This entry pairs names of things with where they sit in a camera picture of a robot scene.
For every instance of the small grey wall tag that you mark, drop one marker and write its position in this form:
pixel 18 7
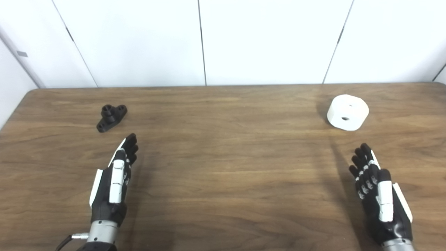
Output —
pixel 22 54

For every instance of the round white piece with holes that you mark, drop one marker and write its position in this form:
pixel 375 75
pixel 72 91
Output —
pixel 348 111

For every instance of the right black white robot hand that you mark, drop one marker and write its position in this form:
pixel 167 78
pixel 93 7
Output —
pixel 385 198

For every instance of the black flanged holder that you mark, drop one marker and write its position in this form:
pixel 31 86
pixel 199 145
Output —
pixel 109 118

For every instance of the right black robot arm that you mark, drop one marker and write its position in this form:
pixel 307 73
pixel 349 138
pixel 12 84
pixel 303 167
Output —
pixel 399 245

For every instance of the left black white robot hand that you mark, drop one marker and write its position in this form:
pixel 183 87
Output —
pixel 116 181

